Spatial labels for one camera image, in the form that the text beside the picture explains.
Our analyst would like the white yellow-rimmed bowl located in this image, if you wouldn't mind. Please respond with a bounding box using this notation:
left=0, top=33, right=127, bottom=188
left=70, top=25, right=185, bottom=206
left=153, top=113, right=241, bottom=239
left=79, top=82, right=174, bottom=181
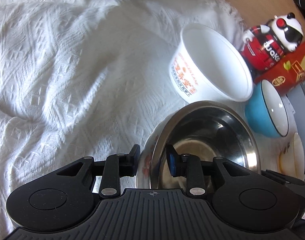
left=279, top=132, right=304, bottom=180

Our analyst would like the stainless steel bowl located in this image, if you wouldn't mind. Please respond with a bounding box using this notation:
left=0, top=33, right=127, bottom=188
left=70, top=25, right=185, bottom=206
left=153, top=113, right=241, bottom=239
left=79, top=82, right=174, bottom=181
left=149, top=101, right=261, bottom=189

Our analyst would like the white floral ceramic bowl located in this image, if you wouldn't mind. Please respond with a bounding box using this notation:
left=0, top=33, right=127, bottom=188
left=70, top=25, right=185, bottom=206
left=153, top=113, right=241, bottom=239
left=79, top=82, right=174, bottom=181
left=135, top=116, right=169, bottom=189

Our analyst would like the blue ceramic bowl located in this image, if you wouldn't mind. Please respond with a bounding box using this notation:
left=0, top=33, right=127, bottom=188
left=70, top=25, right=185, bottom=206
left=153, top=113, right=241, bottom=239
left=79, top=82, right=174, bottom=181
left=245, top=80, right=289, bottom=138

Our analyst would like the white computer case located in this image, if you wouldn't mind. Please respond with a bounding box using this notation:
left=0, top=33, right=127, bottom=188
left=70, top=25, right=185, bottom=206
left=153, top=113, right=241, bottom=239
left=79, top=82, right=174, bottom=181
left=282, top=81, right=305, bottom=139

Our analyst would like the white textured tablecloth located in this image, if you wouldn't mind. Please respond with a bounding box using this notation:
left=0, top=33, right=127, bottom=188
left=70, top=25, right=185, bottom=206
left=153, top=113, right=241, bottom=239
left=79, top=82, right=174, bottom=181
left=0, top=0, right=244, bottom=239

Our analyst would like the red quail eggs bag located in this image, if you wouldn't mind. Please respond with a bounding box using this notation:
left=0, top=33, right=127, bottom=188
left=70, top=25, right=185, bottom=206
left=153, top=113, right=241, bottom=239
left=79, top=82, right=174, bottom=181
left=255, top=41, right=305, bottom=95

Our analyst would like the panda bear figurine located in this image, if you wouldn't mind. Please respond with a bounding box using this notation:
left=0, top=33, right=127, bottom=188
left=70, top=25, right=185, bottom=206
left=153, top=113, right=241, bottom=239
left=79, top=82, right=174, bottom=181
left=240, top=12, right=303, bottom=74

